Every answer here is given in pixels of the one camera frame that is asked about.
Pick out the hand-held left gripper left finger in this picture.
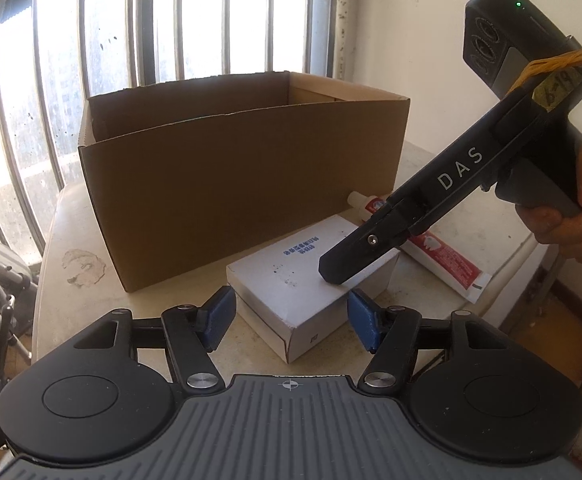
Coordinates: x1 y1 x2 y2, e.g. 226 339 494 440
73 285 236 396

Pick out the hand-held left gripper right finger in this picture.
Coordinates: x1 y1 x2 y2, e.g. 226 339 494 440
347 287 514 396

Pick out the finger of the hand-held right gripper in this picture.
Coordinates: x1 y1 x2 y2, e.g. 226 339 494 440
318 194 446 286

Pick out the white carton box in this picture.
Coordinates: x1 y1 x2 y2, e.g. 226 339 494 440
226 214 400 365

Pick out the red white toothpaste tube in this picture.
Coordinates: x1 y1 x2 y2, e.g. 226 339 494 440
347 191 492 304

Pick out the brown cardboard box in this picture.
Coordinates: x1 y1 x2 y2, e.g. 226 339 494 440
77 70 412 293

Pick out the yellow rubber band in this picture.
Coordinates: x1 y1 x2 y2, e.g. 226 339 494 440
508 49 582 95

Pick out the yellow paper tag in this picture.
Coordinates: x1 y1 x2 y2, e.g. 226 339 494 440
533 67 582 112

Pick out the metal window railing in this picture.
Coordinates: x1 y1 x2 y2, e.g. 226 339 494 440
0 0 382 266

